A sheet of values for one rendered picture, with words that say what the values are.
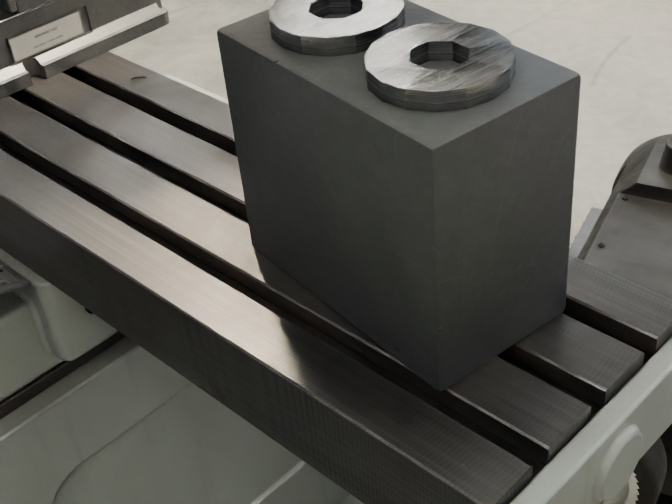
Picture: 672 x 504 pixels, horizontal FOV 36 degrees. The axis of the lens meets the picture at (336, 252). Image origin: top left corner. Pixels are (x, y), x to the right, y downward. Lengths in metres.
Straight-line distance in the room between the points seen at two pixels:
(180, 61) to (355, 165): 2.59
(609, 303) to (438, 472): 0.19
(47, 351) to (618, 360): 0.56
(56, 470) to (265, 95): 0.55
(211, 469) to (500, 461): 0.69
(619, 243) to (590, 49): 1.80
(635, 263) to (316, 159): 0.71
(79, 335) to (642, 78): 2.18
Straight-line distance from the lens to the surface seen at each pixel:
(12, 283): 0.96
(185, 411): 1.20
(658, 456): 1.15
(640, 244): 1.34
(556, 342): 0.71
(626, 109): 2.80
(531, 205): 0.65
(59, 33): 1.14
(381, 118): 0.59
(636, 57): 3.06
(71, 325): 1.00
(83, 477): 1.15
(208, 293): 0.78
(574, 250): 1.63
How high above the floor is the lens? 1.39
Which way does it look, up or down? 37 degrees down
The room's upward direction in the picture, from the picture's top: 6 degrees counter-clockwise
